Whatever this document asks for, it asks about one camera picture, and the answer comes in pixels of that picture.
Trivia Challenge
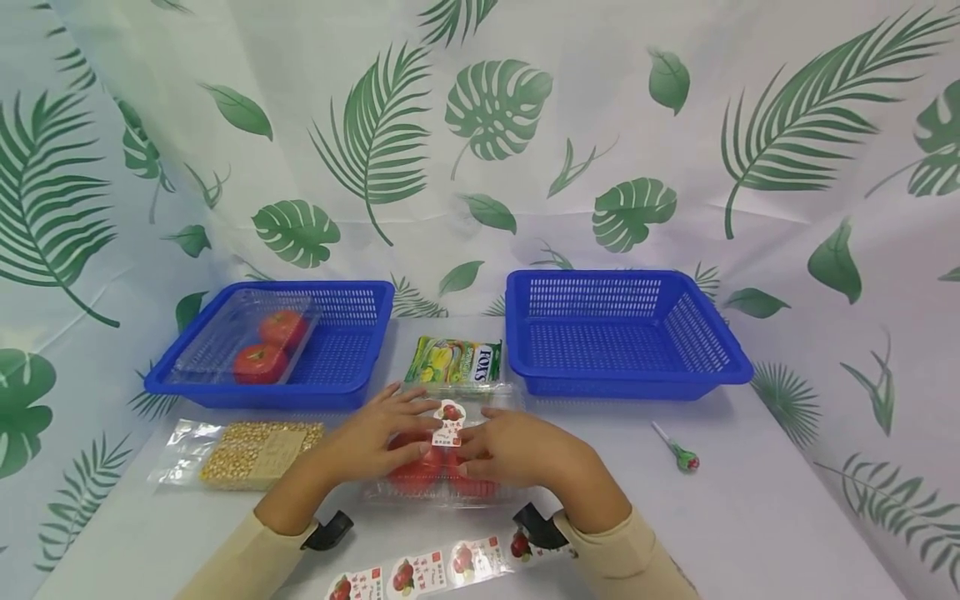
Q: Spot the person's left hand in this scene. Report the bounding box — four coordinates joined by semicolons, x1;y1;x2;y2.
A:
294;382;445;519

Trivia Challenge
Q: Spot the person's right hand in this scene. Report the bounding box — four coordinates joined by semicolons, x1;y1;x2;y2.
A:
455;407;600;508

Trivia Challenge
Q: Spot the white tomato print sticker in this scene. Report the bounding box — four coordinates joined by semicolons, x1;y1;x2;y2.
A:
430;399;468;449

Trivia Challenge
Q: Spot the clear plastic clamshell box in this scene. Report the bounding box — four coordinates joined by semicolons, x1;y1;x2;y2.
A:
165;288;323;387
362;382;528;510

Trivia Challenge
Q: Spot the person's right forearm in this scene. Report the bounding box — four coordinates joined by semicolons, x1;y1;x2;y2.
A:
541;457;703;600

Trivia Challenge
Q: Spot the person's left forearm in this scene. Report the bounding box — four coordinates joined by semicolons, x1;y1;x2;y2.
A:
172;468;333;600

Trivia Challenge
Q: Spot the red tomato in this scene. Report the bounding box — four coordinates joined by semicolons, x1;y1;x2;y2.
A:
232;342;290;385
448;454;501;500
258;310;308;349
387;432;445;495

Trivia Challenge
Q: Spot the green candy packet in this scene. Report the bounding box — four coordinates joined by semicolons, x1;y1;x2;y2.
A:
404;335;504;393

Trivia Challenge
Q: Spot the blue plastic mesh basket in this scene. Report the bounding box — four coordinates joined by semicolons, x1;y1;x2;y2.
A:
143;280;397;411
504;268;755;402

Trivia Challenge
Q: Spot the strip of tomato print stickers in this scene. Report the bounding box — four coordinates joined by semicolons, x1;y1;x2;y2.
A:
323;532;580;600

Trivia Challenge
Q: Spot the clear bag of corn kernels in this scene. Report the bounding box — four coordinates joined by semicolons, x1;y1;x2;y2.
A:
149;418;327;493

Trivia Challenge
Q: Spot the green red lollipop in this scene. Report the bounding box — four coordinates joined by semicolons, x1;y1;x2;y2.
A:
650;421;702;475

